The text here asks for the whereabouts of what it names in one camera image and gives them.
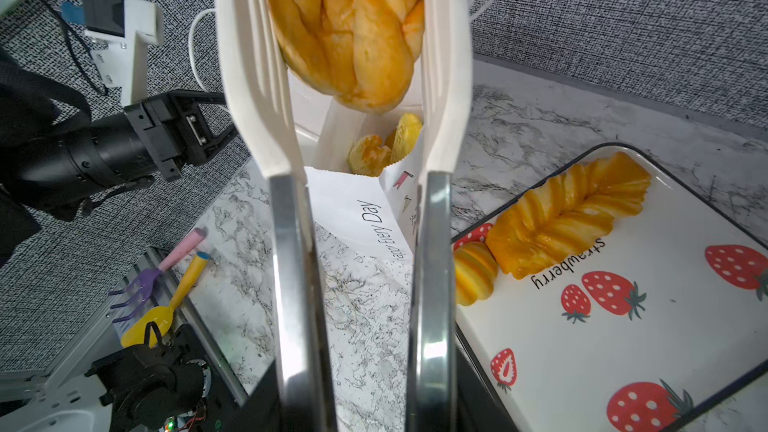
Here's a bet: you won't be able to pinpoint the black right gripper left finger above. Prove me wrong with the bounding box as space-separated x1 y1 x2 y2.
236 362 281 432

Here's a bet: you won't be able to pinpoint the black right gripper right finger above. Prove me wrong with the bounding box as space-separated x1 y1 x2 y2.
456 344 504 431

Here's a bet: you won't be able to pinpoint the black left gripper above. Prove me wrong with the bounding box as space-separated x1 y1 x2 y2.
123 89 238 182

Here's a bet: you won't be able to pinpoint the white slotted bread tongs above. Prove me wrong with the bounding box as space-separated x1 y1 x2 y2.
208 0 474 432

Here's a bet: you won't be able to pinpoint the fake bread roll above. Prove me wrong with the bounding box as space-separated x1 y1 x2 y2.
347 134 392 177

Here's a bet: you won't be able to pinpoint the round fake bread bottom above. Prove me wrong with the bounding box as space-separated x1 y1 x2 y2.
268 0 425 114

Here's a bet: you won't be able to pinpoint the white paper gift bag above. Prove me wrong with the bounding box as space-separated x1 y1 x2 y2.
188 0 520 265

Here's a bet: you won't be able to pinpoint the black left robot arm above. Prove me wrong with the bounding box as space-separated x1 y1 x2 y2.
1 53 238 263

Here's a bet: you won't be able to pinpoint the long braided fake bread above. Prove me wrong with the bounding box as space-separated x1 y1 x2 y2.
486 152 651 279

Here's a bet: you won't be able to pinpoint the yellow plastic scoop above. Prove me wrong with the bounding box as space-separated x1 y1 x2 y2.
120 251 210 348

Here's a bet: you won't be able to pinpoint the purple plastic fork toy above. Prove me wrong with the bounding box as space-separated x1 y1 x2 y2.
108 228 207 324

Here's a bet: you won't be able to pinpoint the white tray with black rim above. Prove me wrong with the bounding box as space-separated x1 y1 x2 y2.
456 143 767 431

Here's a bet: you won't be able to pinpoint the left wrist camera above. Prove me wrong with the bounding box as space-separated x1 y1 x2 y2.
61 0 164 107

